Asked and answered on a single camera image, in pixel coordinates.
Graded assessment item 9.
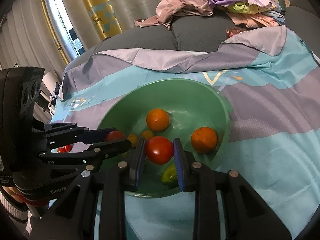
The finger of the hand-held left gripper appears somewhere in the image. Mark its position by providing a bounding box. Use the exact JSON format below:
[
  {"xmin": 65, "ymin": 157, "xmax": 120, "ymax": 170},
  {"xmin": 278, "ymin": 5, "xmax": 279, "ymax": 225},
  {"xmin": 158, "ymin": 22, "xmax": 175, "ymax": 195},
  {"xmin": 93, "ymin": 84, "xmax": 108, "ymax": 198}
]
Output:
[
  {"xmin": 39, "ymin": 140, "xmax": 132, "ymax": 173},
  {"xmin": 44, "ymin": 122, "xmax": 118, "ymax": 148}
]

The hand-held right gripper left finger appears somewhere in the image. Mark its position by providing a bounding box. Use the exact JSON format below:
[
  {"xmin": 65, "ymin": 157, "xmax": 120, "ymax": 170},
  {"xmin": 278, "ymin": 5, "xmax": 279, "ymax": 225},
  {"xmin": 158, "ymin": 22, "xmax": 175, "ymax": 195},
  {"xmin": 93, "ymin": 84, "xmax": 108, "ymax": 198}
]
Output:
[{"xmin": 30, "ymin": 137, "xmax": 147, "ymax": 240}]

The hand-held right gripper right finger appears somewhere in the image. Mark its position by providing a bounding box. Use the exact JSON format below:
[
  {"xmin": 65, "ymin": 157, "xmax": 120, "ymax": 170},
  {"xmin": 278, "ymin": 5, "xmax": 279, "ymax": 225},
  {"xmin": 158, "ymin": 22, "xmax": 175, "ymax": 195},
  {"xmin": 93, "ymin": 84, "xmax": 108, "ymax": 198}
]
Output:
[{"xmin": 173, "ymin": 137, "xmax": 293, "ymax": 240}]

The orange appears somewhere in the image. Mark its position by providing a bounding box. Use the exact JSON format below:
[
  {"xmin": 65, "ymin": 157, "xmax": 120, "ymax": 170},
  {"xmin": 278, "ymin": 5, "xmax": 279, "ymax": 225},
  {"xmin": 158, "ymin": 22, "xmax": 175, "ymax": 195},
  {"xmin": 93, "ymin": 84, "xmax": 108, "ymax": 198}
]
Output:
[
  {"xmin": 146, "ymin": 108, "xmax": 170, "ymax": 132},
  {"xmin": 191, "ymin": 127, "xmax": 218, "ymax": 154}
]

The green plastic bowl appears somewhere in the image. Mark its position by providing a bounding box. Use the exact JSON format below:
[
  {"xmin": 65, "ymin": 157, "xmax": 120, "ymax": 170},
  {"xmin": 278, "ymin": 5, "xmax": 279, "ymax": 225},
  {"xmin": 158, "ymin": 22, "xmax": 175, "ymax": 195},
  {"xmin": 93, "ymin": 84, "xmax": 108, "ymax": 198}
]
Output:
[{"xmin": 96, "ymin": 78, "xmax": 232, "ymax": 199}]

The person's left forearm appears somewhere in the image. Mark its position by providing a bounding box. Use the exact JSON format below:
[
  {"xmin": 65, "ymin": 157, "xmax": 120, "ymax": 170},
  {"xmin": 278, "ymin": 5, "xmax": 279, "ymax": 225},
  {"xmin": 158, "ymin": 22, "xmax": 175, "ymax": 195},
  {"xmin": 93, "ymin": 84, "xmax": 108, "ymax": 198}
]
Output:
[{"xmin": 0, "ymin": 187, "xmax": 33, "ymax": 237}]

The person's left hand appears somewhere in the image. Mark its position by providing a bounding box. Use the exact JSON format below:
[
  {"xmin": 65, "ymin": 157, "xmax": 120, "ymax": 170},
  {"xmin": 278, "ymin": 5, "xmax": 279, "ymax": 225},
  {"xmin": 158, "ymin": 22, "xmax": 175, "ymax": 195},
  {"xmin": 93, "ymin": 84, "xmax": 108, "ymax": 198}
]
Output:
[{"xmin": 4, "ymin": 186, "xmax": 24, "ymax": 202}]

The pile of clothes on floor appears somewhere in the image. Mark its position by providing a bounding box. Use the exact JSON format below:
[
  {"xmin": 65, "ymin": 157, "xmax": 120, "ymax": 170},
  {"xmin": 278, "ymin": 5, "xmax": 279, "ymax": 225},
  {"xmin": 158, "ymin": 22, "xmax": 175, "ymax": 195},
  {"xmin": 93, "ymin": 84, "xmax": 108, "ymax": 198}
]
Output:
[{"xmin": 50, "ymin": 81, "xmax": 64, "ymax": 103}]

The white box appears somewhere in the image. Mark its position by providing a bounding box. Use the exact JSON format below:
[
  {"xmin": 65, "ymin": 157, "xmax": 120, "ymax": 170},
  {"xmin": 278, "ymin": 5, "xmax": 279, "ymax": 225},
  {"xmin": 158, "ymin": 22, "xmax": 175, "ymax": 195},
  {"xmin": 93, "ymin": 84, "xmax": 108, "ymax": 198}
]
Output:
[{"xmin": 41, "ymin": 70, "xmax": 63, "ymax": 98}]

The grey curtain with yellow band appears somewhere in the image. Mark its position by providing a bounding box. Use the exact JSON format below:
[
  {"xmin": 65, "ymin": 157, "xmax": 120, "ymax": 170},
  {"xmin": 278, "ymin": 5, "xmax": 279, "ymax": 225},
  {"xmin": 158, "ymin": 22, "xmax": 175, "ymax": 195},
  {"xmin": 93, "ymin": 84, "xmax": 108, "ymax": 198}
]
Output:
[{"xmin": 0, "ymin": 0, "xmax": 72, "ymax": 72}]

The blue and grey striped blanket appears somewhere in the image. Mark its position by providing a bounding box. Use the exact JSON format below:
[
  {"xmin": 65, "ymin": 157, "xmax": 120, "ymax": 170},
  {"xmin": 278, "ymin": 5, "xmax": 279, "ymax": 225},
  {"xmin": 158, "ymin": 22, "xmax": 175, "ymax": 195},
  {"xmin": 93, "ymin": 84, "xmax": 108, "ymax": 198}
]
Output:
[{"xmin": 50, "ymin": 26, "xmax": 320, "ymax": 240}]

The window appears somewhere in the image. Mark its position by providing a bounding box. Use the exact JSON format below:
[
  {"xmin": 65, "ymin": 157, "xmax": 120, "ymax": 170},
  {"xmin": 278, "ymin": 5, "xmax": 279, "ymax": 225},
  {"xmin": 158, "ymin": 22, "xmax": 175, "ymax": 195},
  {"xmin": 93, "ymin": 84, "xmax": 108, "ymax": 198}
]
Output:
[{"xmin": 41, "ymin": 0, "xmax": 87, "ymax": 58}]

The yellow patterned curtain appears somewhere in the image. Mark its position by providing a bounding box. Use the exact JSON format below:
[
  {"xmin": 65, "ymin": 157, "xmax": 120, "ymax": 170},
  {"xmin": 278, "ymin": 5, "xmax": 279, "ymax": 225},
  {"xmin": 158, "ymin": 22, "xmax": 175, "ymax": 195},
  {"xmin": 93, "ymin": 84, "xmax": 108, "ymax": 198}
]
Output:
[{"xmin": 76, "ymin": 0, "xmax": 123, "ymax": 40}]

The grey pleated curtain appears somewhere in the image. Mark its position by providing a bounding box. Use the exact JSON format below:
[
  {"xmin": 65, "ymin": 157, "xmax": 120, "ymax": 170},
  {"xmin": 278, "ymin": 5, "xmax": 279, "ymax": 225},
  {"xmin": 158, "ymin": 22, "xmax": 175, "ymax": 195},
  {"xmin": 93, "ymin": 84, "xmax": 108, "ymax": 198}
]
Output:
[{"xmin": 107, "ymin": 0, "xmax": 180, "ymax": 33}]

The floral patterned cloth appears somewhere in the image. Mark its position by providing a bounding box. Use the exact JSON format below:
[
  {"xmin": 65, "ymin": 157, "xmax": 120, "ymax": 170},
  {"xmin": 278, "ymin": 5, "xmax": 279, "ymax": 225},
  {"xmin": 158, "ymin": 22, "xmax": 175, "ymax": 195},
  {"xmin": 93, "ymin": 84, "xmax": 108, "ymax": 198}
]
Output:
[{"xmin": 226, "ymin": 27, "xmax": 248, "ymax": 38}]

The pink-brown garment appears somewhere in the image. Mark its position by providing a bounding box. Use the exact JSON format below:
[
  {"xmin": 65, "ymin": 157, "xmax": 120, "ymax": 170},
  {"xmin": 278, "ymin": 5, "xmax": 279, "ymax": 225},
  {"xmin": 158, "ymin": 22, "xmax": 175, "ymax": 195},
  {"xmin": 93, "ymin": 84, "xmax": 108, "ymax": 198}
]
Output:
[{"xmin": 134, "ymin": 0, "xmax": 218, "ymax": 29}]

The peach cloth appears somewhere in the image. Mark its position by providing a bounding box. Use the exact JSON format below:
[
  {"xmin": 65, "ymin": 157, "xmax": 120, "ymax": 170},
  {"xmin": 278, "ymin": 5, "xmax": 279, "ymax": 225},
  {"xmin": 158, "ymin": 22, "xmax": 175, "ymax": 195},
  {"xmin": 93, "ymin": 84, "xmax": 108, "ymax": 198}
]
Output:
[{"xmin": 226, "ymin": 10, "xmax": 286, "ymax": 28}]

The yellow-green cloth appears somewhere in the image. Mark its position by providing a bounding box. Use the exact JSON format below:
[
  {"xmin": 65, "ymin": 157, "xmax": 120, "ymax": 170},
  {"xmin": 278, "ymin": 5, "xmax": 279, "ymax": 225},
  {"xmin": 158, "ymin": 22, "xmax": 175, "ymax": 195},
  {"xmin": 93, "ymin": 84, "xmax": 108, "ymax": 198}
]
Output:
[{"xmin": 230, "ymin": 1, "xmax": 250, "ymax": 13}]

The grey padded headboard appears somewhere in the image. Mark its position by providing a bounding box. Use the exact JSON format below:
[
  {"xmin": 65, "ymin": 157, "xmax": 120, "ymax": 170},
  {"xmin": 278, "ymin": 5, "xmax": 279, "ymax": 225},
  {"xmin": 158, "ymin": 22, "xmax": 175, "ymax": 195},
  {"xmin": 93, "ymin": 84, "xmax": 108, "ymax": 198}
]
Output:
[{"xmin": 285, "ymin": 0, "xmax": 320, "ymax": 23}]

